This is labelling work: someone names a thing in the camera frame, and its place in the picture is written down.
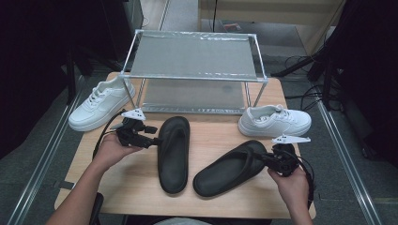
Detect metal floor rail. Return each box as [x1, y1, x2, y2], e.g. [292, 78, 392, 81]
[313, 99, 384, 225]
[6, 74, 85, 225]

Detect black chair armrest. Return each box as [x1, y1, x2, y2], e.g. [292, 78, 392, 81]
[88, 191, 105, 225]

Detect black slipper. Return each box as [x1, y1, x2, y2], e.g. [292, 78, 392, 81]
[157, 115, 191, 195]
[192, 139, 268, 199]

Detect person's right hand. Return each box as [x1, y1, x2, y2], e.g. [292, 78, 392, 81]
[268, 170, 311, 214]

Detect person's left hand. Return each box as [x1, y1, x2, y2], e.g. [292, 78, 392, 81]
[92, 133, 144, 172]

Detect metal shoe rack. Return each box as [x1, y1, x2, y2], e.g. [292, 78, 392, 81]
[119, 28, 269, 116]

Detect black floor cables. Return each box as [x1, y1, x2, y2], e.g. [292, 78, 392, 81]
[283, 54, 334, 111]

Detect person's grey clothing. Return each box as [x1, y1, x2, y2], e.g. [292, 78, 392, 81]
[154, 217, 217, 225]

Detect wooden cabinet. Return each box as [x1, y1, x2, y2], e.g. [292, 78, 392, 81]
[198, 0, 345, 54]

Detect left hand-held gripper cable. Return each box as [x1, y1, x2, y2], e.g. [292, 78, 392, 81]
[92, 109, 128, 160]

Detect black curtain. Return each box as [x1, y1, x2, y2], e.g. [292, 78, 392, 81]
[322, 0, 398, 168]

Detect grey tape strip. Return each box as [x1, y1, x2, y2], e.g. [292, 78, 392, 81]
[53, 180, 77, 191]

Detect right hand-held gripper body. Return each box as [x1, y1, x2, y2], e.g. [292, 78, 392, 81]
[270, 134, 312, 178]

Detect black stand leg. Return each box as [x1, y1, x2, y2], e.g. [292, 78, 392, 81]
[270, 55, 317, 78]

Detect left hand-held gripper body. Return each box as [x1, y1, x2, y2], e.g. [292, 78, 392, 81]
[115, 107, 148, 148]

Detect white sneaker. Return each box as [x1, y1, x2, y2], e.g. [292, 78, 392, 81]
[68, 75, 137, 132]
[237, 103, 313, 140]

